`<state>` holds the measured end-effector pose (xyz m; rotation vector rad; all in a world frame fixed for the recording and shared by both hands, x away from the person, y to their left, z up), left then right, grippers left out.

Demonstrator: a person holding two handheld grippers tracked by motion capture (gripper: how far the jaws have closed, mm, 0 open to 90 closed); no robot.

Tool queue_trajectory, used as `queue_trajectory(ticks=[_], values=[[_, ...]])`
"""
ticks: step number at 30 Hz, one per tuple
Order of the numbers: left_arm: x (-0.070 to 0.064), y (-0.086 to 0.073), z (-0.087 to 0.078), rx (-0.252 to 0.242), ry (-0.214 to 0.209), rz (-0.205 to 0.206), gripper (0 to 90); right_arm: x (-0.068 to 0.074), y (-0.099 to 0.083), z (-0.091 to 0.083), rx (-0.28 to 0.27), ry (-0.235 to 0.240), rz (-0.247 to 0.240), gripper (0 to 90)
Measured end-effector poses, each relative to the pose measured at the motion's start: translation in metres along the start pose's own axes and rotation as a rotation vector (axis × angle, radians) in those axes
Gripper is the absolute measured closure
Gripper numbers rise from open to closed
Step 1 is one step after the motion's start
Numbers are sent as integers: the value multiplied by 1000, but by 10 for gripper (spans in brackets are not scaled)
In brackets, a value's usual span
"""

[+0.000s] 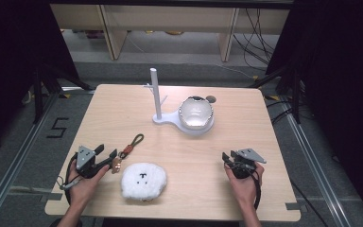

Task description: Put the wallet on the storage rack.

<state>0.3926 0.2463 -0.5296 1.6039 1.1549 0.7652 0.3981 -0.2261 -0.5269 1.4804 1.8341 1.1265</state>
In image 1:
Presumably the white jewelry stand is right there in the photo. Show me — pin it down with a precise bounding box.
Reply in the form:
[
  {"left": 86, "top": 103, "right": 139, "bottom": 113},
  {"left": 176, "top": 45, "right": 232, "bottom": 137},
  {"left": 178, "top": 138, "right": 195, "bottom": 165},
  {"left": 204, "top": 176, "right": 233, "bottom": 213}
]
[{"left": 143, "top": 67, "right": 216, "bottom": 137}]

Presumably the white fluffy plush toy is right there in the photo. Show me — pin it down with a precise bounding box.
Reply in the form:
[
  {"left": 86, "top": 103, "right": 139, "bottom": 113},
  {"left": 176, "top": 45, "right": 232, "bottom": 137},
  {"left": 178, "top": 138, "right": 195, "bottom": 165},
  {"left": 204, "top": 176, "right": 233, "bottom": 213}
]
[{"left": 120, "top": 162, "right": 168, "bottom": 203}]

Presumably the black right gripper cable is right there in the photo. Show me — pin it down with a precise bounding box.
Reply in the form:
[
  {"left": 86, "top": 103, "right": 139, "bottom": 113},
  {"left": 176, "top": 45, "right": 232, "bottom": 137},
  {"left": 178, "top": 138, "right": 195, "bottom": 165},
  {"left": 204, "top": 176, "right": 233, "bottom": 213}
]
[{"left": 252, "top": 168, "right": 263, "bottom": 211}]

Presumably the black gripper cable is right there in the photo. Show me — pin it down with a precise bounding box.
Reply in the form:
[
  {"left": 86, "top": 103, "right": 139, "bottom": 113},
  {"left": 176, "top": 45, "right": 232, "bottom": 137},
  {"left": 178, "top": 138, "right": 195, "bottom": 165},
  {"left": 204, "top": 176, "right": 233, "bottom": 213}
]
[
  {"left": 56, "top": 152, "right": 84, "bottom": 206},
  {"left": 252, "top": 168, "right": 263, "bottom": 211}
]

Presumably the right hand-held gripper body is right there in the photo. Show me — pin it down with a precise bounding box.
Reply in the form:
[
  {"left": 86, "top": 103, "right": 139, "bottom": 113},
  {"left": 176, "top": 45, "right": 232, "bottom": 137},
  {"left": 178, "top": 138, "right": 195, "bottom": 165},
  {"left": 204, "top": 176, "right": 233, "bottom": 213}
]
[{"left": 231, "top": 148, "right": 268, "bottom": 180}]

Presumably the keychain with olive cord loop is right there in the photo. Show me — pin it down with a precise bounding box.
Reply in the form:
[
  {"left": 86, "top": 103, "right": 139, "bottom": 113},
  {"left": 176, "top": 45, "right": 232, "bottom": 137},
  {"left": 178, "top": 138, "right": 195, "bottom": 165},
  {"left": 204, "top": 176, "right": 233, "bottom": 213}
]
[{"left": 111, "top": 132, "right": 146, "bottom": 175}]

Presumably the black metal stand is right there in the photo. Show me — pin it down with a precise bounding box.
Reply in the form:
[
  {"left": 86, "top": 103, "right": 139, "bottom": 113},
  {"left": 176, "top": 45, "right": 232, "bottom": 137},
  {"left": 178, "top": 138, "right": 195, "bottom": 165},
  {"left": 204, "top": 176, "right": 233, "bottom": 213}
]
[
  {"left": 248, "top": 64, "right": 303, "bottom": 125},
  {"left": 32, "top": 62, "right": 96, "bottom": 125}
]

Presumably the person's left hand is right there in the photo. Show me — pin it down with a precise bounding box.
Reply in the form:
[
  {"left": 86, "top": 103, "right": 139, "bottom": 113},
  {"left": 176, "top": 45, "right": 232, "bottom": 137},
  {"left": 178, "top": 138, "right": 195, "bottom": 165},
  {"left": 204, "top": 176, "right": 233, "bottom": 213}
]
[{"left": 67, "top": 162, "right": 112, "bottom": 206}]

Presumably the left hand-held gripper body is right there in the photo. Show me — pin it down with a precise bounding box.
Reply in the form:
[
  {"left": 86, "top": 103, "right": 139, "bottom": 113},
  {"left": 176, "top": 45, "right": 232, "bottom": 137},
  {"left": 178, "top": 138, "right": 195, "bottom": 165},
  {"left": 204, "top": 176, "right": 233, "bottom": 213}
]
[{"left": 76, "top": 145, "right": 109, "bottom": 180}]

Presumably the black curtain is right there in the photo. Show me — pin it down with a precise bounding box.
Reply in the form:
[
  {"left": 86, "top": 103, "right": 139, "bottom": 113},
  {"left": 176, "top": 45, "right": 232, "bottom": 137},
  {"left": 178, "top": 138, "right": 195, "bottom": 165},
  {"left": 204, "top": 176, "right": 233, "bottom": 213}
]
[
  {"left": 0, "top": 0, "right": 80, "bottom": 157},
  {"left": 265, "top": 0, "right": 363, "bottom": 220}
]

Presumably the white floor cable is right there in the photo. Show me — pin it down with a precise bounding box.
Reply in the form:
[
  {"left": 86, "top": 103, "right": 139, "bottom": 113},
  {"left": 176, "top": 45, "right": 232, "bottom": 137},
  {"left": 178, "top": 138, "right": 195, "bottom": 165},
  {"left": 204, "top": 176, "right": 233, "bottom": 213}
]
[{"left": 215, "top": 62, "right": 257, "bottom": 80}]

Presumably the bundle of black floor cables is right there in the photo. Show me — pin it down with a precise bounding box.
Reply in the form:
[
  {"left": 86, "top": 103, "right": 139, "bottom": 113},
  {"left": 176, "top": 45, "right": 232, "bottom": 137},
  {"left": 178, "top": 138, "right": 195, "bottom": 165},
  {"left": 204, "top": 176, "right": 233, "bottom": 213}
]
[{"left": 232, "top": 8, "right": 281, "bottom": 73}]

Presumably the person's right hand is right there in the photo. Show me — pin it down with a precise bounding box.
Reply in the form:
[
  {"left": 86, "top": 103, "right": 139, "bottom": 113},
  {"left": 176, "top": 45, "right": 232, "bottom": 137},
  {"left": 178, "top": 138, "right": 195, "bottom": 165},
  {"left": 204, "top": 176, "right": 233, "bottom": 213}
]
[{"left": 223, "top": 161, "right": 266, "bottom": 206}]

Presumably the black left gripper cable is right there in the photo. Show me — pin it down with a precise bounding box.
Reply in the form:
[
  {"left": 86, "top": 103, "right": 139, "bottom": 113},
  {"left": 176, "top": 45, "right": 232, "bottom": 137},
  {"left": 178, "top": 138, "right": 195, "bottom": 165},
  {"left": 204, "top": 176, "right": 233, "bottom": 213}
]
[{"left": 56, "top": 152, "right": 84, "bottom": 206}]

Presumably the light wooden desk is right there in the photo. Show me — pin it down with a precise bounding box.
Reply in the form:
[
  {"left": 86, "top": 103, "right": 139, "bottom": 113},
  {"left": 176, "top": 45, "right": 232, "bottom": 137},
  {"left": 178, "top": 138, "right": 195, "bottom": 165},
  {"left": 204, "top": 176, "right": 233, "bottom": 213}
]
[{"left": 49, "top": 3, "right": 291, "bottom": 62}]

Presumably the black floor cable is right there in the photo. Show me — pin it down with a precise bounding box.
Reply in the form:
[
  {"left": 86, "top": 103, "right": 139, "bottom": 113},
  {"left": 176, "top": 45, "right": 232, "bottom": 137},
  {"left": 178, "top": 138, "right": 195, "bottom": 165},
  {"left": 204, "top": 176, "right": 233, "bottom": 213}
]
[{"left": 288, "top": 177, "right": 330, "bottom": 227}]

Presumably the aluminium floor rail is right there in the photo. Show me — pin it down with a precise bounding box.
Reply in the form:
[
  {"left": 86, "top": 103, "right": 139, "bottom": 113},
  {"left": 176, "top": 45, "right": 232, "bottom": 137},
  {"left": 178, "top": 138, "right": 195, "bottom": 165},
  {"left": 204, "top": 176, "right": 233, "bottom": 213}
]
[
  {"left": 0, "top": 90, "right": 61, "bottom": 227},
  {"left": 282, "top": 96, "right": 355, "bottom": 227}
]

